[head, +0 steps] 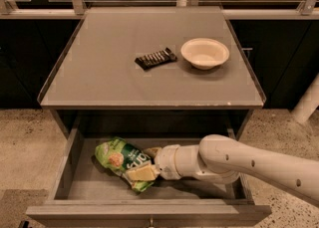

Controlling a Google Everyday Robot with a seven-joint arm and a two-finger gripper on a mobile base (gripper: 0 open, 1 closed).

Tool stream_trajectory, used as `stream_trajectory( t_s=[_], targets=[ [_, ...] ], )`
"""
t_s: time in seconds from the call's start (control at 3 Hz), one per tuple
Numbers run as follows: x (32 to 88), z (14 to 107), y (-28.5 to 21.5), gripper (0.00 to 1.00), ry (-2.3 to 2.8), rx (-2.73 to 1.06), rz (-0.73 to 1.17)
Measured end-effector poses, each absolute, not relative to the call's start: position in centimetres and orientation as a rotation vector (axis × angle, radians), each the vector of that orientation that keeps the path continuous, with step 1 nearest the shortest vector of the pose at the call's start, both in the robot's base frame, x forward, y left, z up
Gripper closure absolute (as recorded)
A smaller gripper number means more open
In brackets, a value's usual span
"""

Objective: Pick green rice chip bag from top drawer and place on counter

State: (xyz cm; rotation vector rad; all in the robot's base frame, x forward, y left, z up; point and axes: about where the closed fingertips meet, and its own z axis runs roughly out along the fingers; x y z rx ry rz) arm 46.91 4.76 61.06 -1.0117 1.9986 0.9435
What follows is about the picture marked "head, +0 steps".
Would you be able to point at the white paper bowl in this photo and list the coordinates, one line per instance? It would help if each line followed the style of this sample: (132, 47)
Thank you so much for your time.
(204, 53)

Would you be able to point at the black snack bar wrapper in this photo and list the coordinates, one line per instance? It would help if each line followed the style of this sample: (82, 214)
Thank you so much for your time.
(155, 59)

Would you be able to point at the grey cabinet counter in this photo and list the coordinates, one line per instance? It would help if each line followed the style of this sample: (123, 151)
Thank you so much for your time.
(124, 75)

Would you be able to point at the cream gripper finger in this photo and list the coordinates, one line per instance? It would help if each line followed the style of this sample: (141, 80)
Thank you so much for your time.
(152, 151)
(146, 172)

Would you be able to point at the green rice chip bag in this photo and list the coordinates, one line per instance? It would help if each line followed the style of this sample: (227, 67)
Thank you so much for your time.
(120, 156)

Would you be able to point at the grey open top drawer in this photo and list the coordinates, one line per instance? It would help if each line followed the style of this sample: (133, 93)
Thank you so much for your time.
(86, 195)

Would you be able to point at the white cylindrical post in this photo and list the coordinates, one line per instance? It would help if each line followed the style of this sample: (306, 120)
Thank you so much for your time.
(309, 102)

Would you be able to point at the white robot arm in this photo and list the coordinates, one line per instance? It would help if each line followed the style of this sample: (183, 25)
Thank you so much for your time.
(221, 159)

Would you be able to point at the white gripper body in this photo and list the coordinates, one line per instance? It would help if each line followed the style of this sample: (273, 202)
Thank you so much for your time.
(166, 161)

